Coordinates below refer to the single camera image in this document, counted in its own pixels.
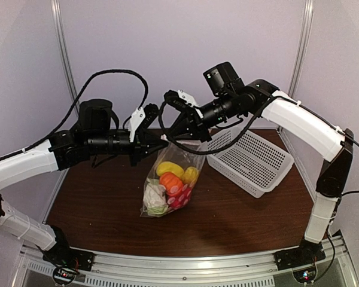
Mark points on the clear zip top bag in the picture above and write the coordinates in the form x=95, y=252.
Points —
x=179, y=156

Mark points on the right round circuit board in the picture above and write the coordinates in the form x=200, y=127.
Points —
x=305, y=275

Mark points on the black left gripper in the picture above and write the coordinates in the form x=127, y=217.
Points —
x=142, y=144

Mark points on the round circuit board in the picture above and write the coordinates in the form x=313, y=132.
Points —
x=305, y=275
x=64, y=275

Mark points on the right aluminium frame post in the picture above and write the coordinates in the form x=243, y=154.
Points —
x=305, y=33

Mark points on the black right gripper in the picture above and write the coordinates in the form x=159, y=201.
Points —
x=192, y=124

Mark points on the white perforated plastic basket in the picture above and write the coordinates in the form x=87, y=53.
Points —
x=253, y=163

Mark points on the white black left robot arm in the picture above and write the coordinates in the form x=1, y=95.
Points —
x=90, y=136

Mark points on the left round circuit board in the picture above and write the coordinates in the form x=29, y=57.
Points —
x=64, y=275

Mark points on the aluminium frame post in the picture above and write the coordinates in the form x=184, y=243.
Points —
x=305, y=33
x=63, y=50

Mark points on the orange toy pumpkin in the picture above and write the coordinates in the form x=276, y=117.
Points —
x=172, y=183

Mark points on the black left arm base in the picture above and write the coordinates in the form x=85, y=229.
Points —
x=62, y=254

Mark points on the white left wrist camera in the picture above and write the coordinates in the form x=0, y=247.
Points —
x=141, y=118

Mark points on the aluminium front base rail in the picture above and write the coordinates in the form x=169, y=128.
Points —
x=252, y=269

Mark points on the red toy bell pepper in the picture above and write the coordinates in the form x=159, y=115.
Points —
x=180, y=199

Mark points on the left aluminium frame post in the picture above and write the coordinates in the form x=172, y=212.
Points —
x=63, y=50

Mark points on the white toy cauliflower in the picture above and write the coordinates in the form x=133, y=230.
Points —
x=154, y=199

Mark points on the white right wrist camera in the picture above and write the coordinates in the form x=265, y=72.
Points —
x=181, y=100

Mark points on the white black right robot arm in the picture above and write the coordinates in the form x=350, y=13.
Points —
x=262, y=99

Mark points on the yellow toy banana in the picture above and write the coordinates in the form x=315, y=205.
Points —
x=190, y=175

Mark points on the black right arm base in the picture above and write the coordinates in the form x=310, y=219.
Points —
x=306, y=253

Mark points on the yellow toy pepper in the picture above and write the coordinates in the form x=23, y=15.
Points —
x=168, y=166

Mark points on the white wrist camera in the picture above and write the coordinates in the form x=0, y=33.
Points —
x=181, y=100
x=141, y=118

